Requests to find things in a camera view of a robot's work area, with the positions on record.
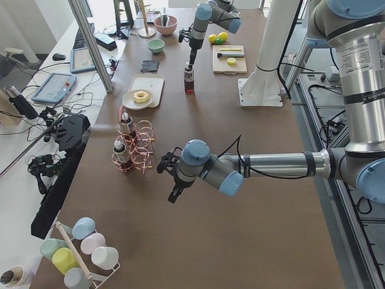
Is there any tea bottle front rack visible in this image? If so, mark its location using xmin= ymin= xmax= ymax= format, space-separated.
xmin=113 ymin=140 xmax=132 ymax=172

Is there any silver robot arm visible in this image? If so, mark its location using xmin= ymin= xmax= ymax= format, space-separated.
xmin=157 ymin=1 xmax=384 ymax=204
xmin=178 ymin=0 xmax=242 ymax=69

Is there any halved lemon on board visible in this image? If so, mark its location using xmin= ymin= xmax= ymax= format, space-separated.
xmin=227 ymin=57 xmax=236 ymax=66

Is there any aluminium frame post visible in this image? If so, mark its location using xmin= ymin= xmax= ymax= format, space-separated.
xmin=68 ymin=0 xmax=114 ymax=93

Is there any white round plate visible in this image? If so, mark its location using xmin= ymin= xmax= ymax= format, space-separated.
xmin=122 ymin=89 xmax=153 ymax=110

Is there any black keyboard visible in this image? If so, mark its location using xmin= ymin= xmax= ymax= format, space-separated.
xmin=72 ymin=28 xmax=87 ymax=50

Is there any yellow plastic cup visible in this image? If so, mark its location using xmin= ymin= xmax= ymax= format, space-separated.
xmin=52 ymin=247 xmax=80 ymax=275

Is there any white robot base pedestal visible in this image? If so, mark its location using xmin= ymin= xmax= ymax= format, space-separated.
xmin=238 ymin=0 xmax=302 ymax=107

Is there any tea bottle dark liquid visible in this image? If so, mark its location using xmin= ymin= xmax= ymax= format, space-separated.
xmin=183 ymin=62 xmax=194 ymax=95

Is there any dark grey folded cloth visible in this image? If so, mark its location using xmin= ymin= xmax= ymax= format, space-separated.
xmin=141 ymin=60 xmax=159 ymax=72

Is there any copper wire bottle rack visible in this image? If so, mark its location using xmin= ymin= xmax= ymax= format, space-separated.
xmin=111 ymin=105 xmax=155 ymax=173

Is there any metal ice scoop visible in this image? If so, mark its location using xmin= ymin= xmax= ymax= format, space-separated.
xmin=159 ymin=8 xmax=171 ymax=27

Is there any paper coffee cup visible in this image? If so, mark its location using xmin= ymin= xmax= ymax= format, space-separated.
xmin=1 ymin=266 xmax=34 ymax=287

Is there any black thermos bottle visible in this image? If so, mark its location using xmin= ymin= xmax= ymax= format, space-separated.
xmin=5 ymin=86 xmax=39 ymax=120

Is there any tea bottle rack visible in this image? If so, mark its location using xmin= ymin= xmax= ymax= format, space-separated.
xmin=120 ymin=112 xmax=136 ymax=140
xmin=113 ymin=140 xmax=132 ymax=172

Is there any blue plastic cup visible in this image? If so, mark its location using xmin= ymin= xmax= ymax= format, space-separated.
xmin=72 ymin=217 xmax=96 ymax=240

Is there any cream rectangular tray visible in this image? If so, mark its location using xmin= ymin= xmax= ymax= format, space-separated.
xmin=129 ymin=74 xmax=164 ymax=108

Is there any pink bowl with ice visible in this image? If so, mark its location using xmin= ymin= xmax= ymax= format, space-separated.
xmin=154 ymin=15 xmax=177 ymax=36

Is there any green plastic cup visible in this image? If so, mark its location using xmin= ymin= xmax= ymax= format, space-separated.
xmin=40 ymin=238 xmax=68 ymax=261

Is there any grey plastic cup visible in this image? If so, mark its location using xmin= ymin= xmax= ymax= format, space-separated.
xmin=64 ymin=267 xmax=91 ymax=289

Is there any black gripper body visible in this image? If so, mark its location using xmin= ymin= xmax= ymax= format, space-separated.
xmin=156 ymin=147 xmax=189 ymax=189
xmin=178 ymin=26 xmax=201 ymax=50

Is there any white wire cup rack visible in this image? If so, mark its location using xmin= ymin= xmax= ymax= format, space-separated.
xmin=55 ymin=221 xmax=121 ymax=288

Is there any white plastic cup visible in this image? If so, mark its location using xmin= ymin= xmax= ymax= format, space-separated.
xmin=91 ymin=246 xmax=119 ymax=270

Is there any tea bottle rear rack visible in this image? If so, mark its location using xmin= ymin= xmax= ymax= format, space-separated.
xmin=120 ymin=112 xmax=136 ymax=140

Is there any blue teach pendant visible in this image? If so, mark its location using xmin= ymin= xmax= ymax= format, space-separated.
xmin=70 ymin=48 xmax=96 ymax=73
xmin=31 ymin=73 xmax=77 ymax=104

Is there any wooden cutting board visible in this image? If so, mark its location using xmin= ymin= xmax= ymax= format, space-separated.
xmin=212 ymin=45 xmax=247 ymax=74

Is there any glazed ring donut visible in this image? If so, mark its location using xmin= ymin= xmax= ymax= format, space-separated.
xmin=133 ymin=90 xmax=150 ymax=104

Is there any knife with black handle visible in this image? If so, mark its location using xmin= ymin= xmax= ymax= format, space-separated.
xmin=217 ymin=52 xmax=245 ymax=58

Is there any pink plastic cup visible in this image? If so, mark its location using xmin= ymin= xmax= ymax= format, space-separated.
xmin=80 ymin=232 xmax=106 ymax=255

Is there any mint green bowl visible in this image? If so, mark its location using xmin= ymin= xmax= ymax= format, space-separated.
xmin=147 ymin=39 xmax=165 ymax=54

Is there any black computer mouse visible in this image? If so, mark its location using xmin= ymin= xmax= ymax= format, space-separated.
xmin=52 ymin=53 xmax=66 ymax=61

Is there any green lime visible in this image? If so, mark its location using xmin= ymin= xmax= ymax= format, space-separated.
xmin=215 ymin=38 xmax=224 ymax=45

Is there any yellow green peeler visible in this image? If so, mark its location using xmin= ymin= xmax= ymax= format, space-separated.
xmin=220 ymin=48 xmax=242 ymax=51

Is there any wooden mug tree stand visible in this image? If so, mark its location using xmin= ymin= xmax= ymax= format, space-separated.
xmin=134 ymin=0 xmax=156 ymax=39

